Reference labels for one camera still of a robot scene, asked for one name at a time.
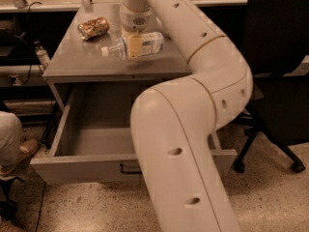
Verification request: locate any open grey top drawer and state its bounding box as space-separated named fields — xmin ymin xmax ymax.
xmin=31 ymin=79 xmax=236 ymax=185

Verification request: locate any black cable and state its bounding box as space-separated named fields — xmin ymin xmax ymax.
xmin=13 ymin=2 xmax=43 ymax=86

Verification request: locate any black office chair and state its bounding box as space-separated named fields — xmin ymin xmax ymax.
xmin=234 ymin=0 xmax=309 ymax=173

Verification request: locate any black drawer handle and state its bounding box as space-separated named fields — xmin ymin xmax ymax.
xmin=120 ymin=163 xmax=142 ymax=175

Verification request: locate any tan shoe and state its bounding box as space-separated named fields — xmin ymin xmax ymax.
xmin=0 ymin=139 xmax=40 ymax=176

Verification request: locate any person leg in beige trousers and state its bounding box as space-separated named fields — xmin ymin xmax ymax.
xmin=0 ymin=111 xmax=22 ymax=166

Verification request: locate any clear plastic water bottle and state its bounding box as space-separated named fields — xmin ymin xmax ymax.
xmin=101 ymin=32 xmax=165 ymax=60

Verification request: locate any grey cabinet with top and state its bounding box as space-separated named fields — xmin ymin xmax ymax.
xmin=43 ymin=3 xmax=191 ymax=108

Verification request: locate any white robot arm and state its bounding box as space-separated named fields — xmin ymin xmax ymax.
xmin=121 ymin=0 xmax=253 ymax=232

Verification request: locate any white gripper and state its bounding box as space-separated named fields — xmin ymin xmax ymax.
xmin=120 ymin=2 xmax=152 ymax=60

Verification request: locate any crushed gold can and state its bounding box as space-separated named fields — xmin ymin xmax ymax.
xmin=77 ymin=16 xmax=110 ymax=41

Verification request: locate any small bottle on shelf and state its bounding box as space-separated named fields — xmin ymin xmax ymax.
xmin=35 ymin=41 xmax=50 ymax=69

